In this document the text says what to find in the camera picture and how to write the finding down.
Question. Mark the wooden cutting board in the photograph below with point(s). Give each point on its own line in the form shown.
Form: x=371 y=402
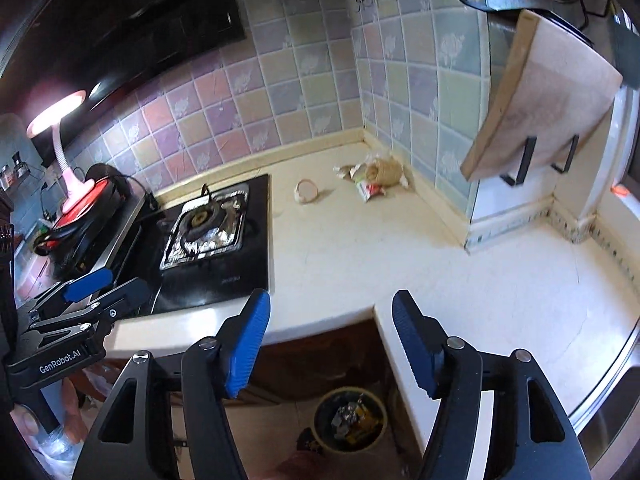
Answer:
x=550 y=90

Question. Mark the cream round waste bin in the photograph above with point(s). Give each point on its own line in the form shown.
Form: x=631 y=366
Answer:
x=320 y=440

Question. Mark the foil-lined gas burner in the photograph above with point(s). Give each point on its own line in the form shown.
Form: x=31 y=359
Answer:
x=205 y=230

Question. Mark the wooden base cabinet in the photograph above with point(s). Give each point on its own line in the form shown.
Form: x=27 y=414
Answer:
x=320 y=360

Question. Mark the black range hood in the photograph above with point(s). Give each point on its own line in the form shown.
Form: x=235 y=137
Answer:
x=125 y=20

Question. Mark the clear plastic bag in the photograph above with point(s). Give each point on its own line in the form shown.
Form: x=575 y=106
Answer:
x=60 y=451

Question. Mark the person's left hand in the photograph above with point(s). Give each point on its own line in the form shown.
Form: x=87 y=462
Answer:
x=75 y=410

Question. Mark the yellow packet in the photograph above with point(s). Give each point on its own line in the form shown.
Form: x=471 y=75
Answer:
x=364 y=422

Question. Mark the aluminium foil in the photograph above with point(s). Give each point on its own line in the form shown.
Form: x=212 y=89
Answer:
x=344 y=416

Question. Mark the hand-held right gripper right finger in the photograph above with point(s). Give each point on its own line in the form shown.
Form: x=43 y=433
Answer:
x=415 y=340

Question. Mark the black cutting board rack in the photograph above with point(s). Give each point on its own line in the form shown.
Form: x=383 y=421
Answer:
x=522 y=160

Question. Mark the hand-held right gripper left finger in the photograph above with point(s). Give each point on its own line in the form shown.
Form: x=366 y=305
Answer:
x=250 y=340

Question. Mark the black glass gas cooktop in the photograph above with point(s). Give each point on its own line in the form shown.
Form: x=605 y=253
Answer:
x=240 y=270

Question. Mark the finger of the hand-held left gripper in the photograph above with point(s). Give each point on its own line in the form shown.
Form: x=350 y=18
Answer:
x=90 y=282
x=125 y=295

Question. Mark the small orange object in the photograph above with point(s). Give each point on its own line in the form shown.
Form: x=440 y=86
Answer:
x=620 y=190

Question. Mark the stainless steel sink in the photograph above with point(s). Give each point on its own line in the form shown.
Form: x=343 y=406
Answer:
x=615 y=410

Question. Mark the pink desk lamp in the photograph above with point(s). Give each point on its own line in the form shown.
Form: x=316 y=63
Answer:
x=75 y=195

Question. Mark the window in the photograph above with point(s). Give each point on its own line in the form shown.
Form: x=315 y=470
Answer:
x=620 y=135

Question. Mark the red black electric griddle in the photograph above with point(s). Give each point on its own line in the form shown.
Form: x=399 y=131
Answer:
x=85 y=205

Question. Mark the red green snack wrapper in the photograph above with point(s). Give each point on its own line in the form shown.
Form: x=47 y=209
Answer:
x=370 y=190

